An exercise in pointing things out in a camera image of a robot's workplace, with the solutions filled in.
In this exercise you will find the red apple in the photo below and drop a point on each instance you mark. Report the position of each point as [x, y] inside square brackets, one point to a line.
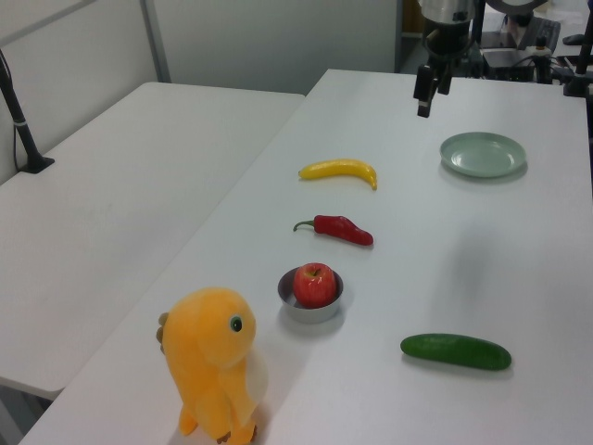
[314, 285]

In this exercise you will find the orange plush toy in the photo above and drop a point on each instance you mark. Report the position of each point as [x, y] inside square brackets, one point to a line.
[208, 352]

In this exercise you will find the small grey bowl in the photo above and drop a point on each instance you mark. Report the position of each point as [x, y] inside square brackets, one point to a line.
[310, 314]

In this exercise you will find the black pole with base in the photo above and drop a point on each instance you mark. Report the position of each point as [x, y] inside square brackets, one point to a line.
[25, 136]

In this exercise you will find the pale green plate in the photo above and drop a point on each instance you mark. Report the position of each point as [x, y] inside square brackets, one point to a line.
[484, 155]

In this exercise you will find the white side table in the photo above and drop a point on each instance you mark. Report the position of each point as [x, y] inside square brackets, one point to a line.
[116, 208]

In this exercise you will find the yellow banana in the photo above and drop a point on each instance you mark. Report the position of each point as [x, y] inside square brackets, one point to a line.
[338, 168]

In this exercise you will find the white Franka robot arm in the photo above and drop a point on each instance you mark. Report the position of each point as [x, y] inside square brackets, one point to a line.
[447, 10]

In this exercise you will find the grey partition post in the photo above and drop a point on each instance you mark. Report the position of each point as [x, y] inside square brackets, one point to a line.
[156, 41]

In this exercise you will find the red chili pepper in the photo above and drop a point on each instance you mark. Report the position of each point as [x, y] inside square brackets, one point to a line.
[343, 229]

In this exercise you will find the black keyboard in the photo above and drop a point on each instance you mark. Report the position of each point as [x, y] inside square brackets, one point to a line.
[542, 34]

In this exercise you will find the black tripod stand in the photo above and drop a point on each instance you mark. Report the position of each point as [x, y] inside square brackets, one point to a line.
[581, 69]

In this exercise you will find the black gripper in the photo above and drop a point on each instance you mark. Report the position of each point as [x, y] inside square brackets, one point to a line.
[448, 39]

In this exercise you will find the green cucumber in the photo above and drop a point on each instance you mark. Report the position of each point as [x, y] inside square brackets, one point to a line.
[456, 351]

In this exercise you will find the dark desk device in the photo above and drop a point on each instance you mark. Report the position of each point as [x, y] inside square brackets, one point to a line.
[507, 62]

